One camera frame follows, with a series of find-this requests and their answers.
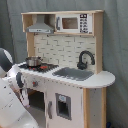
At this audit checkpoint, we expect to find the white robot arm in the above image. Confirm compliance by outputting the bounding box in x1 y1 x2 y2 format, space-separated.
0 48 39 128

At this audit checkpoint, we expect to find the wooden toy kitchen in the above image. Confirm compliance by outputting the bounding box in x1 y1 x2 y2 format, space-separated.
22 10 115 128

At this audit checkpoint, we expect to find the black toy faucet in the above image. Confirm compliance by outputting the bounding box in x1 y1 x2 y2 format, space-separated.
77 50 95 70

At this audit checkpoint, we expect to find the grey toy sink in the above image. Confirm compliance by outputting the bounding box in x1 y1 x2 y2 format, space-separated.
53 67 93 81

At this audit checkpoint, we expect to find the black toy stovetop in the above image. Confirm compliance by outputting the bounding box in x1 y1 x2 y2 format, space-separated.
20 63 57 73

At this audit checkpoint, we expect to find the silver toy pot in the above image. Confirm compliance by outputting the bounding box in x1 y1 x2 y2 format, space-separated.
25 56 43 67

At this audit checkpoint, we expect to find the red right oven knob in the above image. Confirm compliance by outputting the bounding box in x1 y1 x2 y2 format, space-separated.
32 81 38 87

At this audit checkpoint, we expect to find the toy fridge door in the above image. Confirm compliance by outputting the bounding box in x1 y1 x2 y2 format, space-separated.
45 82 83 128

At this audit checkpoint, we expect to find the toy microwave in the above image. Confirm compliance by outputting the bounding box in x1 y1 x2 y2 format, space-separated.
56 14 93 34

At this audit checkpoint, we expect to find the grey range hood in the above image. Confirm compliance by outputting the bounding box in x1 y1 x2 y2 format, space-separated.
26 14 55 34

